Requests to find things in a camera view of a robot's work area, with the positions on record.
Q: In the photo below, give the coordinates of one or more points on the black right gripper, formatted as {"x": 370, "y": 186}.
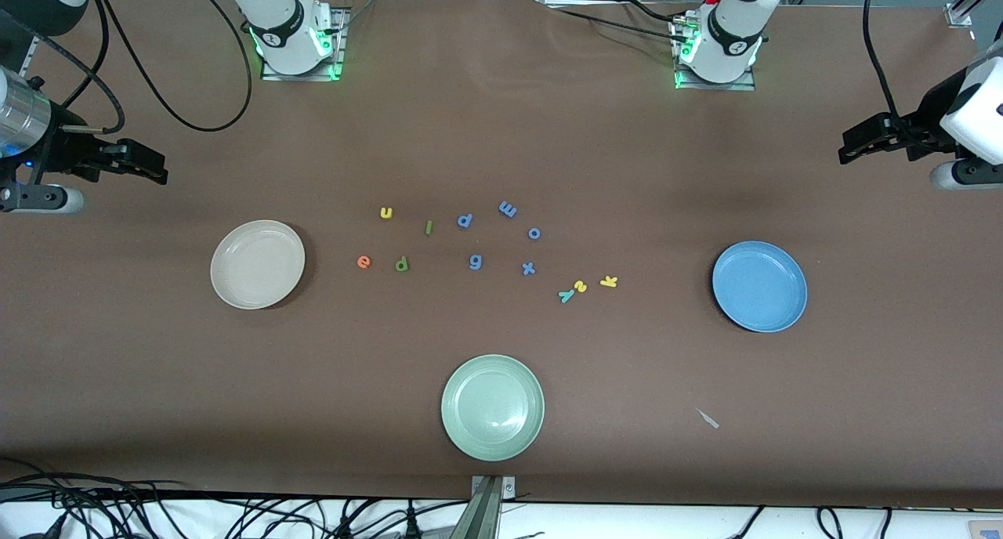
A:
{"x": 64, "y": 149}

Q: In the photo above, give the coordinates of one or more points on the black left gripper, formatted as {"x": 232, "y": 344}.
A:
{"x": 927, "y": 126}

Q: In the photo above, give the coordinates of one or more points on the green letter p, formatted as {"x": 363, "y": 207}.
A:
{"x": 402, "y": 265}

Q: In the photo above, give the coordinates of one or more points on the yellow letter k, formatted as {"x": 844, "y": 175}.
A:
{"x": 609, "y": 281}

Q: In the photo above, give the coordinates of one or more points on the teal letter y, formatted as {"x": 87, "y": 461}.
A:
{"x": 566, "y": 294}

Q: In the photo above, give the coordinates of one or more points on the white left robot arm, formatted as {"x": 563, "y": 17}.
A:
{"x": 729, "y": 45}

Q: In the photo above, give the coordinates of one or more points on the beige brown plate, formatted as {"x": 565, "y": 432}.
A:
{"x": 257, "y": 265}

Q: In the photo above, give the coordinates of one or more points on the blue plate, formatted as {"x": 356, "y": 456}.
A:
{"x": 760, "y": 287}

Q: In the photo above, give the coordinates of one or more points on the small grey paper scrap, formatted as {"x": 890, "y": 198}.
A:
{"x": 709, "y": 420}

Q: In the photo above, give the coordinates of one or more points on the blue letter d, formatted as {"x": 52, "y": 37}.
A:
{"x": 465, "y": 221}

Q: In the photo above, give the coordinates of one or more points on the brown table mat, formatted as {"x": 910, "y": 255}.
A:
{"x": 501, "y": 132}

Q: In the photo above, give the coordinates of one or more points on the blue letter m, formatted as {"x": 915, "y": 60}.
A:
{"x": 508, "y": 209}

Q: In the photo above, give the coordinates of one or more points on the green plate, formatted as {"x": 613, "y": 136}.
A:
{"x": 492, "y": 407}

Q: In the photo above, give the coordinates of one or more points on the aluminium table edge rail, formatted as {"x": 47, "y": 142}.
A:
{"x": 30, "y": 53}

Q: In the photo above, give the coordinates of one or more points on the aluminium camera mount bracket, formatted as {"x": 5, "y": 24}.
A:
{"x": 486, "y": 515}

